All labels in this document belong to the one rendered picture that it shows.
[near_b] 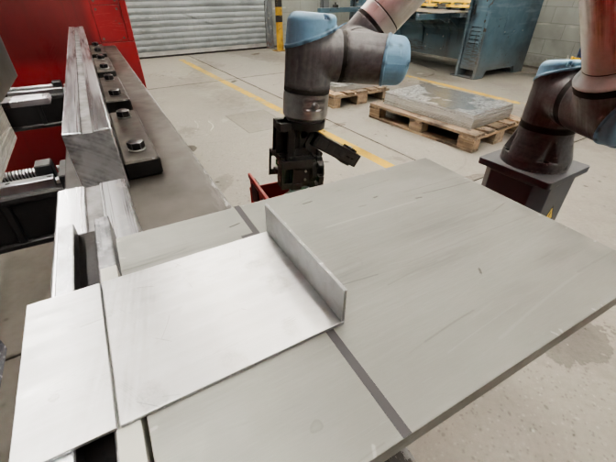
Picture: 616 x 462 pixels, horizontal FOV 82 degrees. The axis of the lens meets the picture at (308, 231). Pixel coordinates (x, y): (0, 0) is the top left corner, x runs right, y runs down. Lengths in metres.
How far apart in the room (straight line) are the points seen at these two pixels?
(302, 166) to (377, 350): 0.49
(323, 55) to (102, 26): 1.80
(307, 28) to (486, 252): 0.43
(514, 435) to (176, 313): 1.29
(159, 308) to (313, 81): 0.46
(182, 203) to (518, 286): 0.43
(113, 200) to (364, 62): 0.40
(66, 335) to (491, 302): 0.20
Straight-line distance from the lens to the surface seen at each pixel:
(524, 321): 0.20
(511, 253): 0.24
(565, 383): 1.60
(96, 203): 0.38
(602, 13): 0.78
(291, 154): 0.62
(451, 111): 3.41
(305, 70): 0.58
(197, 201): 0.53
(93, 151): 0.58
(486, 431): 1.37
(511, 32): 6.50
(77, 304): 0.21
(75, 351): 0.19
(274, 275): 0.19
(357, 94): 4.32
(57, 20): 2.28
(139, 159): 0.63
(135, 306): 0.19
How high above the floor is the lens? 1.13
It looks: 35 degrees down
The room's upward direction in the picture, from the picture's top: straight up
